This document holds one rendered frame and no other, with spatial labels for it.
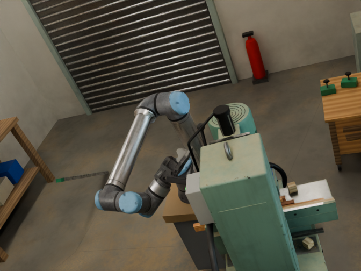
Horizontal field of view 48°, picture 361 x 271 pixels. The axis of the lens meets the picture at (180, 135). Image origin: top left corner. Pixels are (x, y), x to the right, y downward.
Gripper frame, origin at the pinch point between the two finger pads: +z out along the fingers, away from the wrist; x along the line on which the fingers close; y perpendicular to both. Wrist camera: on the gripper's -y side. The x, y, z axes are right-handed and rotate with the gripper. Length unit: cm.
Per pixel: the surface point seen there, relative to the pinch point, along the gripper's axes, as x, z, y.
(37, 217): 188, -182, 118
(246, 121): -19.6, 24.6, -13.8
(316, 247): 15, -4, -69
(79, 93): 316, -84, 216
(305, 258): 11, -10, -67
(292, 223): 18, -3, -55
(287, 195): 29, 5, -47
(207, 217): -36.6, -9.7, -23.4
